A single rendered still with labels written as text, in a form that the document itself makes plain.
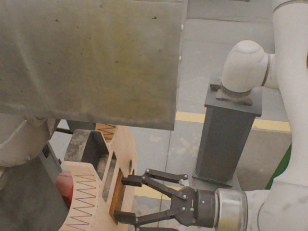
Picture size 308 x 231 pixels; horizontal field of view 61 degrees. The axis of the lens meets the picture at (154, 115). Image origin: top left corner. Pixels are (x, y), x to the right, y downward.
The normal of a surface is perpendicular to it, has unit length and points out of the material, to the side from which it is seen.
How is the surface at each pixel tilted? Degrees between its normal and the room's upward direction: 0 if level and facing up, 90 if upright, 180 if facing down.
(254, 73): 80
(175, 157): 0
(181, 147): 0
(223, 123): 90
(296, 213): 55
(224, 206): 16
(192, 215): 8
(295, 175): 38
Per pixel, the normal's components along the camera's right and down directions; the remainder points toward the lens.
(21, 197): 0.99, 0.10
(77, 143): -0.06, -0.58
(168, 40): -0.15, 0.71
